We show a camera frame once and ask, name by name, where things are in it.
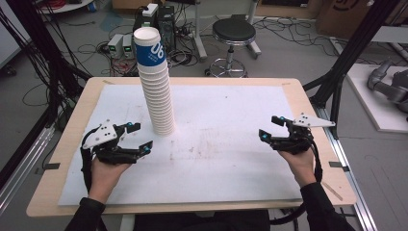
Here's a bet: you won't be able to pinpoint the grey power supply unit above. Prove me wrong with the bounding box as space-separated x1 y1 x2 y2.
121 34 136 60
107 33 125 60

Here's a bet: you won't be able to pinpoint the white table leg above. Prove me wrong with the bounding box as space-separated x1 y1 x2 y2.
119 214 137 231

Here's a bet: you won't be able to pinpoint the person's left hand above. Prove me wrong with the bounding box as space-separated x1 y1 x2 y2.
88 156 133 205

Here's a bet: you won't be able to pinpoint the round white table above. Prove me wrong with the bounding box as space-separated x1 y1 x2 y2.
38 0 94 14

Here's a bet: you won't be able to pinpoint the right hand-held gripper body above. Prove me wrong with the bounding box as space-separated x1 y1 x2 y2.
269 112 337 156

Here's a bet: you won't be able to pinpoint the brown cardboard box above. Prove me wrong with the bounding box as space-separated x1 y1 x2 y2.
316 0 408 40

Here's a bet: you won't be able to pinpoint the stack of white paper cups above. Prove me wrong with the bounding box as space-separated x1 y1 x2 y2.
133 26 176 137

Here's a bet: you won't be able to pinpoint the black tape strip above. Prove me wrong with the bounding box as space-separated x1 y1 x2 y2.
35 162 62 176
328 161 350 173

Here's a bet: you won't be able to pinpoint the black round stool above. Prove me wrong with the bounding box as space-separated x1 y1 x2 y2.
205 17 258 79

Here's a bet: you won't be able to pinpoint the black computer tower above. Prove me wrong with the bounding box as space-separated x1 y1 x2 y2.
132 5 177 54

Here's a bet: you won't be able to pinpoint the white floor platform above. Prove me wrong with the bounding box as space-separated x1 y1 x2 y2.
345 62 408 135

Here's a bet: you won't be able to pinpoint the grey metal stand leg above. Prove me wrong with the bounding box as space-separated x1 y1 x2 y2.
191 0 209 63
244 0 263 61

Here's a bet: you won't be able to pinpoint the black cable bundle on frame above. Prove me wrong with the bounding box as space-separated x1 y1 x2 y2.
0 0 92 129

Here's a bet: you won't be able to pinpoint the person's black clothed lap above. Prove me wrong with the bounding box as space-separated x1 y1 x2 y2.
133 209 271 231

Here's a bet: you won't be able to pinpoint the black floor cables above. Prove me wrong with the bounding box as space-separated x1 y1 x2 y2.
253 16 335 52

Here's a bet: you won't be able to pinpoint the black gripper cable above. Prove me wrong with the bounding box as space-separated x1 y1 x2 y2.
80 126 101 195
268 138 324 226

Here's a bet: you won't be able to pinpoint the person's right hand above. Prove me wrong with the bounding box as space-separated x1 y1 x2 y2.
278 147 318 189

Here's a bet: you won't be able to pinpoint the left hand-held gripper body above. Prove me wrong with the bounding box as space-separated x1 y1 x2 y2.
81 118 142 166

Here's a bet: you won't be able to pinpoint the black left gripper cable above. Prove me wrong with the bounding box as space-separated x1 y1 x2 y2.
80 126 101 195

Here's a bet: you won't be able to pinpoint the aluminium rail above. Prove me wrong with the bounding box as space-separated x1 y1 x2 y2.
0 123 56 214
313 105 379 231

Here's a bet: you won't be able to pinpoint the black metal frame post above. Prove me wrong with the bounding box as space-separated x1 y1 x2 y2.
302 0 402 140

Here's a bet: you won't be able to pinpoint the white power adapter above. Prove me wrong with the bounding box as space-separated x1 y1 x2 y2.
141 3 160 18

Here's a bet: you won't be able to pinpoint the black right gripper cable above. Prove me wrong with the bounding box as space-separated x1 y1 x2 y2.
268 138 324 226

